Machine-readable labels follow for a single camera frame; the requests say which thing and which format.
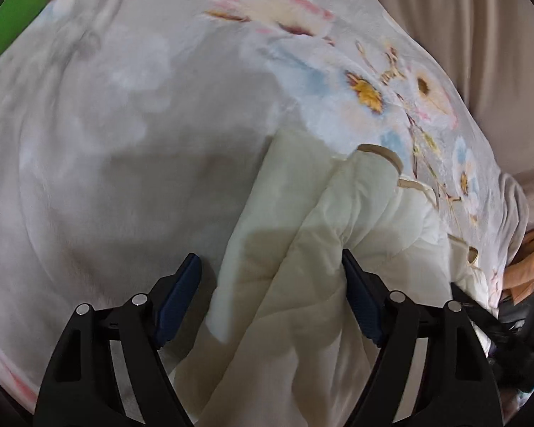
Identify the cream quilted garment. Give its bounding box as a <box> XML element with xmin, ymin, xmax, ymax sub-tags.
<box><xmin>172</xmin><ymin>129</ymin><xmax>489</xmax><ymax>426</ymax></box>

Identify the beige bed sheet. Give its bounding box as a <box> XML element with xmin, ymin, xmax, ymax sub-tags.
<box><xmin>379</xmin><ymin>0</ymin><xmax>534</xmax><ymax>227</ymax></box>

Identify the orange brown cloth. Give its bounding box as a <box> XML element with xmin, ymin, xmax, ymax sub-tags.
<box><xmin>503</xmin><ymin>230</ymin><xmax>534</xmax><ymax>306</ymax></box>

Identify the grey floral fleece blanket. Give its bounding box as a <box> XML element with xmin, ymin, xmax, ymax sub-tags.
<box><xmin>0</xmin><ymin>0</ymin><xmax>528</xmax><ymax>410</ymax></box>

